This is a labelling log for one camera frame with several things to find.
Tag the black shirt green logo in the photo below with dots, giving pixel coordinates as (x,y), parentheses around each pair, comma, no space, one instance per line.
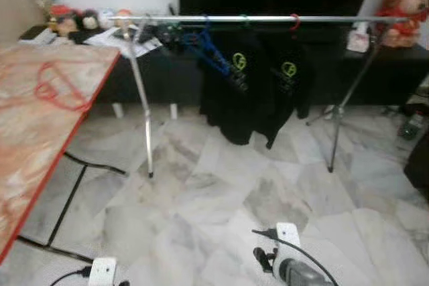
(228,98)
(288,98)

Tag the red plastic clothes hanger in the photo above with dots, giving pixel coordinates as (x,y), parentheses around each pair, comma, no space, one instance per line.
(38,92)
(297,25)

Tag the blue plastic clothes hanger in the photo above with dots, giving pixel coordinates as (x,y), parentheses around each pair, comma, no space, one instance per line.
(214,58)

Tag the green clothes hanger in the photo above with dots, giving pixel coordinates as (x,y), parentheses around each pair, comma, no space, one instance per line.
(244,21)

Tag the black power strip green light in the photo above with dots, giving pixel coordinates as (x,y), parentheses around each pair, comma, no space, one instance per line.
(412,128)

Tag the black low TV cabinet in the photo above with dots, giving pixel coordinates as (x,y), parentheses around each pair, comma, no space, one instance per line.
(375,75)

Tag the small white pink box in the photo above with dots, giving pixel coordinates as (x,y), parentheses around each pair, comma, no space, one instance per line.
(358,39)

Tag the black green electronic gadget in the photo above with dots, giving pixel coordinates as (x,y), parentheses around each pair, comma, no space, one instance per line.
(174,37)

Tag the silver metal clothes rack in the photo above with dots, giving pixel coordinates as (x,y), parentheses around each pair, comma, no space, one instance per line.
(268,19)

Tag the marble table with red edge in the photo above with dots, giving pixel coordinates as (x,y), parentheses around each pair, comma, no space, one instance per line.
(40,152)

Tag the white papers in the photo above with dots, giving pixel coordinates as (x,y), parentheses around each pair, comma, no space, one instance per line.
(127,43)

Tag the yellow plush toy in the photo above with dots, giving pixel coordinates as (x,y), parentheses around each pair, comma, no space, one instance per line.
(124,19)

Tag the white round plush toy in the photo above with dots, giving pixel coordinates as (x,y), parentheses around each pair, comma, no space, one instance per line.
(107,18)

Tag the red and gold figurine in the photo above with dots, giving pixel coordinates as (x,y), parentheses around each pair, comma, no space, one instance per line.
(405,5)

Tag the red hat doll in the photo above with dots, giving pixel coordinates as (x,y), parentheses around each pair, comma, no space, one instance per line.
(64,21)

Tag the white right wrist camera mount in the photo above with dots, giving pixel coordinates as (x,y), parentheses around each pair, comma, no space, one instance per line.
(288,239)

